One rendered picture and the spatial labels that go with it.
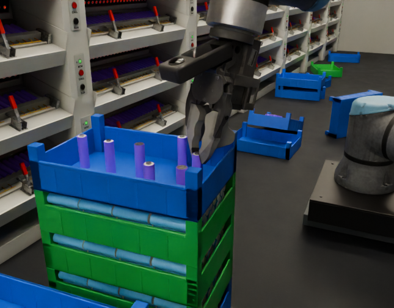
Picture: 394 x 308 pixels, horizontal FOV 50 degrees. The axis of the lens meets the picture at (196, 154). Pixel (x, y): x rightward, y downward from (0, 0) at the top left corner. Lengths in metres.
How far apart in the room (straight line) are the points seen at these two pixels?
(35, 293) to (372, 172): 1.00
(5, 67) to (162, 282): 0.69
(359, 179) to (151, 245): 0.84
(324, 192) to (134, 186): 0.82
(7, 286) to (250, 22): 0.56
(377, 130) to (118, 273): 0.85
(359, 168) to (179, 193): 0.85
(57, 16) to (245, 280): 0.88
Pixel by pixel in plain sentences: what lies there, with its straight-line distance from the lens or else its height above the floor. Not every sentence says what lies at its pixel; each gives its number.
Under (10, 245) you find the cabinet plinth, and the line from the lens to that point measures 1.34.
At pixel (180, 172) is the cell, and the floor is 0.46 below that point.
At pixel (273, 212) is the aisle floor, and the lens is 1.49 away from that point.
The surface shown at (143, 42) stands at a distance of 1.61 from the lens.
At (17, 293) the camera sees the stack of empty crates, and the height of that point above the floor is 0.27.
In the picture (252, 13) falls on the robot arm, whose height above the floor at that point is 0.68.
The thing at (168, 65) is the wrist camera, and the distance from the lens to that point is 0.63.
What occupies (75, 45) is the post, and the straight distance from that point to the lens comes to 1.33.
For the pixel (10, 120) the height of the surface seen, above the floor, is 0.38.
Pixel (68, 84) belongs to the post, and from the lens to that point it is 1.32.
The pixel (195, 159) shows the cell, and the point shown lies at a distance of 0.69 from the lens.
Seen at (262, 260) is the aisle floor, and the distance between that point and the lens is 1.25.
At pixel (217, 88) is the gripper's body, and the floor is 0.58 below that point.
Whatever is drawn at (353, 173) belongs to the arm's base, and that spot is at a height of 0.19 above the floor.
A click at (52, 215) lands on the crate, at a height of 0.36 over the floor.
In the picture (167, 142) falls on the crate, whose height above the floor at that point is 0.44.
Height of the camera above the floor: 0.73
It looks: 22 degrees down
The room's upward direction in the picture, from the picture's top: straight up
